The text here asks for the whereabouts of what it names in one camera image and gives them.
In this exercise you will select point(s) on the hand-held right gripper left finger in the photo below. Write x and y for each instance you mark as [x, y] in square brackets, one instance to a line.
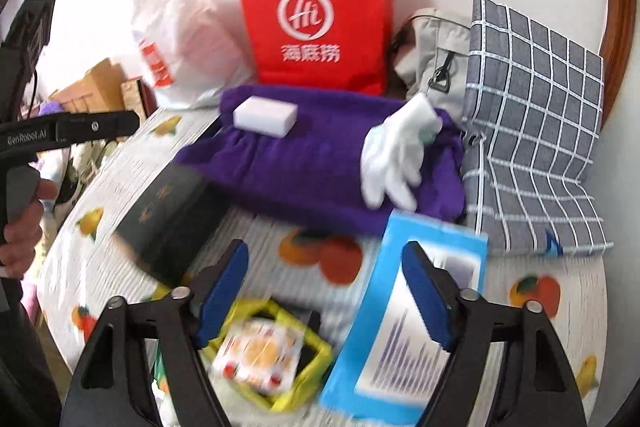
[225, 287]

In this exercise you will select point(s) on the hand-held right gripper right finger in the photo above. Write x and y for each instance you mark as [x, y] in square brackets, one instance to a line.
[425, 292]

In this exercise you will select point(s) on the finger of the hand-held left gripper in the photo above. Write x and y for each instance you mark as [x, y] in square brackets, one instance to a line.
[100, 127]

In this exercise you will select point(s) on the person's left forearm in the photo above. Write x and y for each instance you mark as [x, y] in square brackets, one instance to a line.
[25, 347]

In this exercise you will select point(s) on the person's left hand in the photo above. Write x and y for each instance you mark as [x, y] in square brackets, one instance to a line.
[20, 237]

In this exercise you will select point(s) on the pale patterned cloth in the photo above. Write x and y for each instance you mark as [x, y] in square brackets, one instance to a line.
[85, 167]

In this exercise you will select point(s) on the cardboard box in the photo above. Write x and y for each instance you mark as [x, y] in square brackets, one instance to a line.
[100, 82]

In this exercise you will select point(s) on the brown wooden box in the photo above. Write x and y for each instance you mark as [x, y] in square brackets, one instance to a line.
[135, 97]

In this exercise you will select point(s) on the blue and white box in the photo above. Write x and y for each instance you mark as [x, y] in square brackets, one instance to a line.
[380, 332]

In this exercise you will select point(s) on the orange print snack packet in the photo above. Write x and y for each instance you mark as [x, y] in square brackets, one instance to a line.
[255, 352]

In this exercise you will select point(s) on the yellow basket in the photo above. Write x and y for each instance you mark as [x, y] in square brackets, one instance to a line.
[320, 352]

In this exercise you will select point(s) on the white plastic bag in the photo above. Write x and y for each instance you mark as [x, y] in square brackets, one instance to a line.
[190, 42]

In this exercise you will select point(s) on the white glove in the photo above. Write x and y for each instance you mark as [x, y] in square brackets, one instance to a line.
[395, 147]

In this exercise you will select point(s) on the purple towel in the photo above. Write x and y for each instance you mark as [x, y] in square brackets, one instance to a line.
[300, 157]

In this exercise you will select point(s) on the light green cloth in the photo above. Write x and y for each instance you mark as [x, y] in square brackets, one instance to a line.
[431, 134]

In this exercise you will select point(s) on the white sponge block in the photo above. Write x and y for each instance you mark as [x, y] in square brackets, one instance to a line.
[265, 117]

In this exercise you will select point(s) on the grey checked cushion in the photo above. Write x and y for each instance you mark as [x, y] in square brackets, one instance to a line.
[530, 107]

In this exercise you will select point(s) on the red paper bag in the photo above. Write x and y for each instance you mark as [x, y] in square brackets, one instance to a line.
[310, 32]

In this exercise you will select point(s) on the grey canvas bag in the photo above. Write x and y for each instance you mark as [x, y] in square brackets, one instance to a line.
[425, 52]

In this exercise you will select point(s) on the wooden headboard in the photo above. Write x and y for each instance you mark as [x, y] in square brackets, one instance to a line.
[622, 32]

